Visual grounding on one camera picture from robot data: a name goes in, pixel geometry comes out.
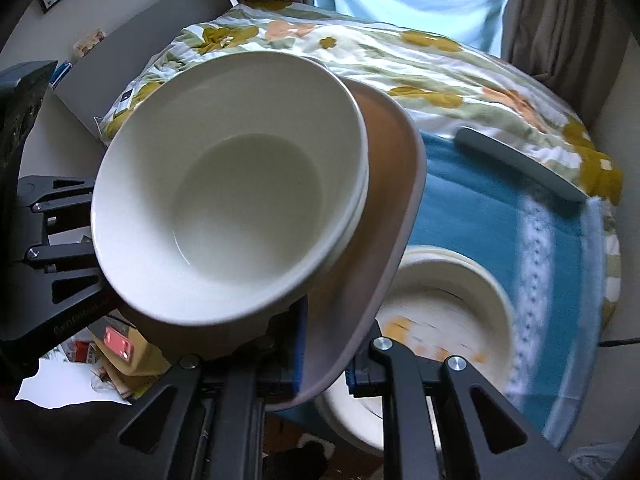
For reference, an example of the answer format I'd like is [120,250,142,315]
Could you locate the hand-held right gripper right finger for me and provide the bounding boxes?
[344,320,576,480]

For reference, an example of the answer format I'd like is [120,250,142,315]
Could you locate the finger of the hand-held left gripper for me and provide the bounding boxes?
[17,174,98,233]
[14,239,108,307]

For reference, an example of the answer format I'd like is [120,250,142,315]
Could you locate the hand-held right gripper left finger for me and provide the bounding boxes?
[95,296,310,480]

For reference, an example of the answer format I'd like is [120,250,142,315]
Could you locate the large white bowl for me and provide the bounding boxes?
[317,245,516,456]

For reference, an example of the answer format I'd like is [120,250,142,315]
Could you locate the small white bowl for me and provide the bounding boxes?
[91,51,365,323]

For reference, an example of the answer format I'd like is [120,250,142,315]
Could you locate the pink square bowl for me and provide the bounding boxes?
[120,77,428,413]

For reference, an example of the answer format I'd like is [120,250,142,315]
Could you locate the person's foot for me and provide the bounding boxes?
[295,440,331,480]

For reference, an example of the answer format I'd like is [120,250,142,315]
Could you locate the red device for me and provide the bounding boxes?
[102,325,136,365]

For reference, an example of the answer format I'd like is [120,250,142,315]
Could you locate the small packet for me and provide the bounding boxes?
[72,30,108,58]

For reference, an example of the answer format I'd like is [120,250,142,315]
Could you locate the cardboard box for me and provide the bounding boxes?
[100,325,173,378]

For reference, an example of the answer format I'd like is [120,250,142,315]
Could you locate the grey panel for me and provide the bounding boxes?
[52,0,241,148]

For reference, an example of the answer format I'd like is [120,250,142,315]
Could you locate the blue patterned towel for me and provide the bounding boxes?
[280,130,608,441]

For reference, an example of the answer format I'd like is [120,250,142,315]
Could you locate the grey cloth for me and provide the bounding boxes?
[567,437,621,476]

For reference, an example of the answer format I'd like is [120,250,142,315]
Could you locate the floral blanket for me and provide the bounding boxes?
[97,2,626,331]

